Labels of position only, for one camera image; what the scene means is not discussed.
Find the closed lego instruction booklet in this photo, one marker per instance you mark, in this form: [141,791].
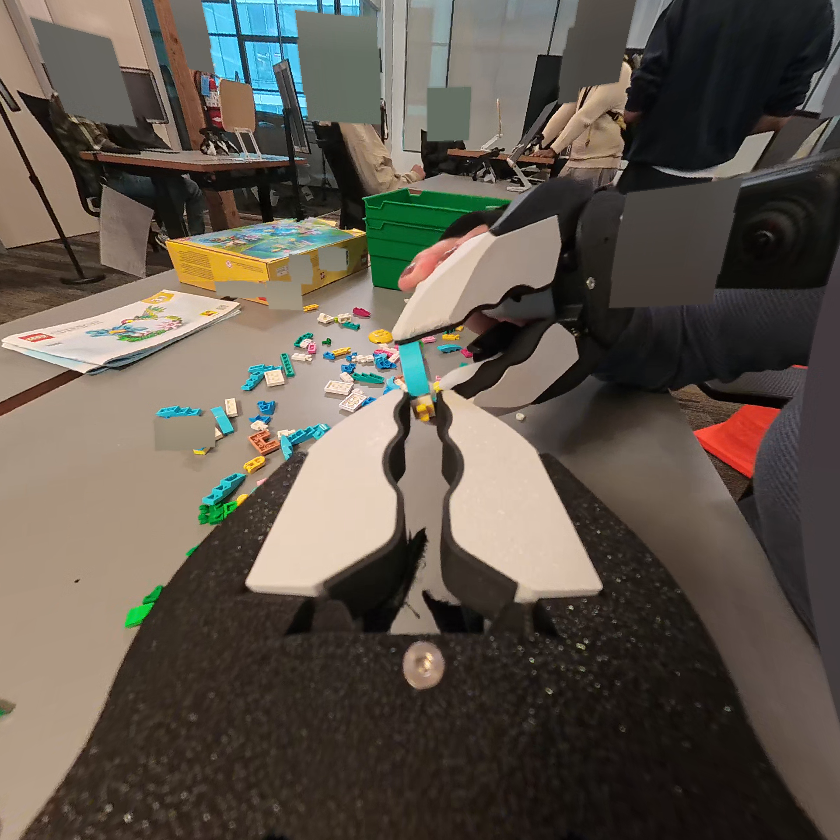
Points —
[124,331]

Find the green lego leaf piece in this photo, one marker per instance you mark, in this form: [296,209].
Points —
[138,615]
[154,594]

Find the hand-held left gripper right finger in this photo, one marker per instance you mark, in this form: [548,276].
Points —
[518,518]

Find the wooden support column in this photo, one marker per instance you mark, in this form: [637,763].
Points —
[177,79]

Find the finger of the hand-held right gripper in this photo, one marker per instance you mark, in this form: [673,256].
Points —
[492,269]
[544,367]

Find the small computer monitor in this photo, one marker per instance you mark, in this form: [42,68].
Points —
[145,95]

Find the large paned window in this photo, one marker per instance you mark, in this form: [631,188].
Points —
[249,39]

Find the person's right hand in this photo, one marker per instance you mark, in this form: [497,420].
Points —
[430,262]

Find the red cloth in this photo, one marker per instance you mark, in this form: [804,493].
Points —
[738,436]

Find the black floor stand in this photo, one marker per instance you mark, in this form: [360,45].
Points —
[39,190]

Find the pile of loose lego pieces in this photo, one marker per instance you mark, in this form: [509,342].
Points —
[341,387]

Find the wood-edged office desk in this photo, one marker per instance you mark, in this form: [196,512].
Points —
[197,159]

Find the yellow lego set box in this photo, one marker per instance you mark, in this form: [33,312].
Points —
[262,253]

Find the black monitor on arm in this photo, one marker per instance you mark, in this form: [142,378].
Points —
[289,105]

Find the multicoloured lego wing assembly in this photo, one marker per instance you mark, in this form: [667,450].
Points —
[413,371]

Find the stack of green plastic bins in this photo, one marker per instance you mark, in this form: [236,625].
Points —
[407,216]

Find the person's right forearm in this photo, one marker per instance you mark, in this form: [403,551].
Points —
[709,341]

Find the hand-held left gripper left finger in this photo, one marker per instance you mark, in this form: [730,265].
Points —
[328,512]

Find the tilted black monitor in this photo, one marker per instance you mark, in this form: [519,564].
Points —
[528,134]

